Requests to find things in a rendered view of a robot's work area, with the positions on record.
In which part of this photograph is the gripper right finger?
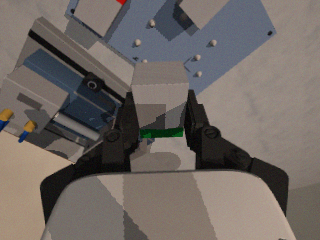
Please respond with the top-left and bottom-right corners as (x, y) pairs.
(184, 90), (289, 217)

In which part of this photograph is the grey block with red end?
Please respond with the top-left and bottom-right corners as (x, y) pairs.
(73, 0), (127, 37)

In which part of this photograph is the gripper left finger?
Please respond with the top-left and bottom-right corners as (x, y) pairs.
(40, 92), (139, 226)

